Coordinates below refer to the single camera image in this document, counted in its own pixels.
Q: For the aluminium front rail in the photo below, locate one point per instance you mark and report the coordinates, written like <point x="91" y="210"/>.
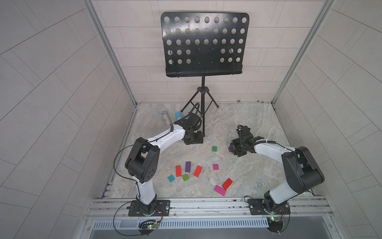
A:
<point x="207" y="208"/>

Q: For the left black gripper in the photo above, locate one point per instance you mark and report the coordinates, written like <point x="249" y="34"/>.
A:
<point x="194" y="140"/>

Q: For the left circuit board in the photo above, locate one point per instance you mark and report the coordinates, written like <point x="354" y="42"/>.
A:
<point x="147" y="227"/>

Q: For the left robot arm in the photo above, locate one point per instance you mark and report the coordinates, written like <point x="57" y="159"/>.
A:
<point x="143" y="159"/>

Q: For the glittery silver microphone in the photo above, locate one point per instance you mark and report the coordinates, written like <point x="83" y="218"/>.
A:
<point x="167" y="119"/>

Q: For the magenta rectangular block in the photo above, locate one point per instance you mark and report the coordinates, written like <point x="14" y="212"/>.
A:
<point x="220" y="190"/>

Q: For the blue microphone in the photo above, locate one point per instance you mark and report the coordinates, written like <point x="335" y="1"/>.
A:
<point x="178" y="115"/>

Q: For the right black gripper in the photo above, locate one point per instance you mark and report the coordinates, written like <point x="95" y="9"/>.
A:
<point x="237" y="146"/>

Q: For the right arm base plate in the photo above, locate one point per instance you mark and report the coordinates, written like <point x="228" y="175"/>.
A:
<point x="258" y="207"/>

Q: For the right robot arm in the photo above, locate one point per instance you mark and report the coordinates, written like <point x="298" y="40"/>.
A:
<point x="301" y="170"/>

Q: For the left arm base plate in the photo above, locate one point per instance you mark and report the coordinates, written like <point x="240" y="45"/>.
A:
<point x="155" y="208"/>

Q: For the dark purple upright block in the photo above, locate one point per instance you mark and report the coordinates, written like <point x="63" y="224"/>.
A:
<point x="188" y="167"/>

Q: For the green block lower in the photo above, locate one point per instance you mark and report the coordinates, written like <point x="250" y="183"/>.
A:
<point x="185" y="177"/>

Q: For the circuit board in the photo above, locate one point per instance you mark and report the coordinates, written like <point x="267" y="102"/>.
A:
<point x="275" y="224"/>
<point x="147" y="227"/>

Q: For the teal square block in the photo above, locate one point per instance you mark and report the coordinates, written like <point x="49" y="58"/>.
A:
<point x="171" y="178"/>

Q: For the right circuit board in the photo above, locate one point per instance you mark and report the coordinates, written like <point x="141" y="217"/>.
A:
<point x="275" y="224"/>

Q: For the black perforated music stand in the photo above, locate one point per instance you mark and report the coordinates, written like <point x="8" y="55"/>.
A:
<point x="204" y="44"/>

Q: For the red block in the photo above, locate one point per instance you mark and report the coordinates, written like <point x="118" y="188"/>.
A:
<point x="198" y="171"/>
<point x="227" y="184"/>
<point x="178" y="171"/>

